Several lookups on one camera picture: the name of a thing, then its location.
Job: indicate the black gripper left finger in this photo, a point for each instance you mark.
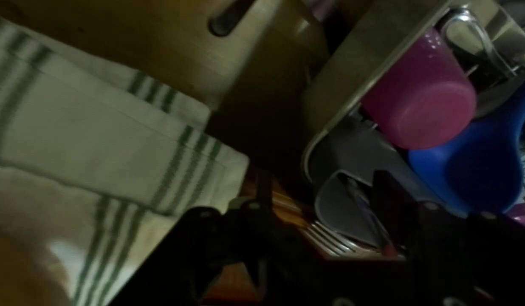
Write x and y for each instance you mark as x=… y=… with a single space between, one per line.
x=263 y=196

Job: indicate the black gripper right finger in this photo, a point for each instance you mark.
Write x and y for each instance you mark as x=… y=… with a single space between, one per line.
x=397 y=215

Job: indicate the silver metal fork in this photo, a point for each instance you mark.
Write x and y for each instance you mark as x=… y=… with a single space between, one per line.
x=329 y=239

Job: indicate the blue plastic cup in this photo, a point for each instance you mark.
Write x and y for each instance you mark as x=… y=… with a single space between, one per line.
x=475 y=164

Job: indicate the pink plastic cup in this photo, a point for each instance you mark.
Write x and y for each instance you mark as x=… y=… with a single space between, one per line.
x=425 y=96

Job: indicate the purple and teal packet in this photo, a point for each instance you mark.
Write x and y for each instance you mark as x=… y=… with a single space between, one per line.
x=521 y=215

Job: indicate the green striped dish towel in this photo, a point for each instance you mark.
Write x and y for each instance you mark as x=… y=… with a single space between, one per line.
x=75 y=125

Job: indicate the dark wooden table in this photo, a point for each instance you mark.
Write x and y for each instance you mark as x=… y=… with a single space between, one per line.
x=102 y=23

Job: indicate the wooden bowl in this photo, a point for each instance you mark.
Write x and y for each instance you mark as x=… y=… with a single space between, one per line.
x=17 y=278

